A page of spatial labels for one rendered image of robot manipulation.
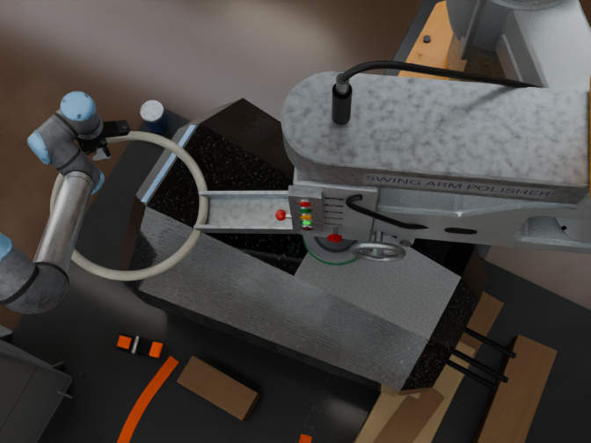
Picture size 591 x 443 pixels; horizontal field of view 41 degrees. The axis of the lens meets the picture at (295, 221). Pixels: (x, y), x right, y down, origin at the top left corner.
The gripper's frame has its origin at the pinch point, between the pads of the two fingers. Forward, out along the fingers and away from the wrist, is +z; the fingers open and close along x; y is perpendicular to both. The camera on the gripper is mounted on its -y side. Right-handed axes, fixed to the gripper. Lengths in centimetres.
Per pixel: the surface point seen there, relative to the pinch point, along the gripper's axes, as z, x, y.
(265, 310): 11, 68, -26
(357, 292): -3, 77, -53
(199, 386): 70, 76, 5
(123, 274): -8.2, 43.7, 10.0
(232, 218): -8.8, 41.0, -27.0
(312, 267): -2, 64, -44
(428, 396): 50, 116, -71
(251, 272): 4, 56, -27
